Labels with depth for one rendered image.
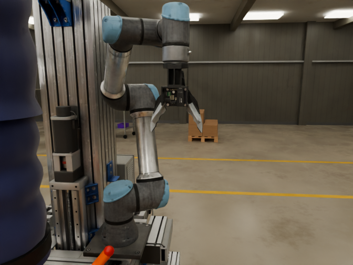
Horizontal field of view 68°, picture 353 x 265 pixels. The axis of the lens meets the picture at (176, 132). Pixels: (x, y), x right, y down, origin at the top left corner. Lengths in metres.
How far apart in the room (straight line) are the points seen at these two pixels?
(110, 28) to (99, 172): 0.68
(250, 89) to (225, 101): 1.14
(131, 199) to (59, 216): 0.38
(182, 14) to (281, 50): 10.80
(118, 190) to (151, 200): 0.14
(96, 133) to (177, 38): 0.64
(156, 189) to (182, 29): 0.63
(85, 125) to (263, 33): 10.53
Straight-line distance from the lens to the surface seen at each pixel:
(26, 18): 0.63
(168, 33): 0.73
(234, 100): 11.08
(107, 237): 1.13
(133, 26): 0.80
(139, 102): 1.10
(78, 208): 1.25
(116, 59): 0.87
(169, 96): 0.72
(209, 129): 7.55
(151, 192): 1.08
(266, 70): 11.29
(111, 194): 1.05
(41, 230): 0.69
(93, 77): 1.18
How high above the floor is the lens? 1.67
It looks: 11 degrees down
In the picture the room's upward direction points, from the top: straight up
